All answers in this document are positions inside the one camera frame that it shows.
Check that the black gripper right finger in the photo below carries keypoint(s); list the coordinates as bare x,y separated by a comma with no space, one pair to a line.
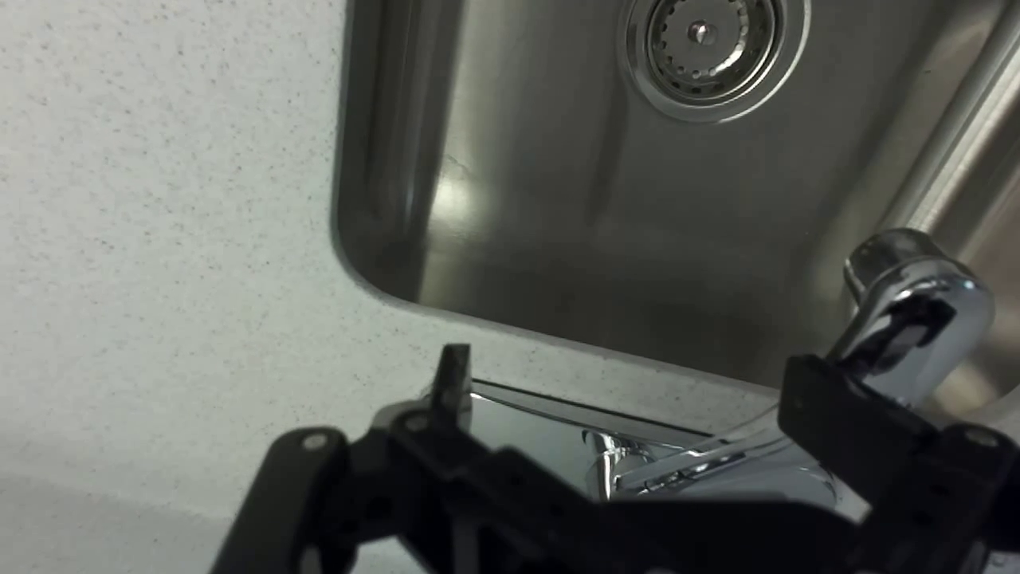
853,433

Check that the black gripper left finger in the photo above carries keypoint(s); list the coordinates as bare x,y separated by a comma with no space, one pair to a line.
449,391

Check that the chrome sink faucet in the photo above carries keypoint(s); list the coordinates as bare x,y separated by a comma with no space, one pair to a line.
664,433

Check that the stainless steel sink basin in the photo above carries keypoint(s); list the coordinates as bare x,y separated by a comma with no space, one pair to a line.
494,163

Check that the round metal drain strainer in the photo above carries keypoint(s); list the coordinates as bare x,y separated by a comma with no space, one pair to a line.
712,63

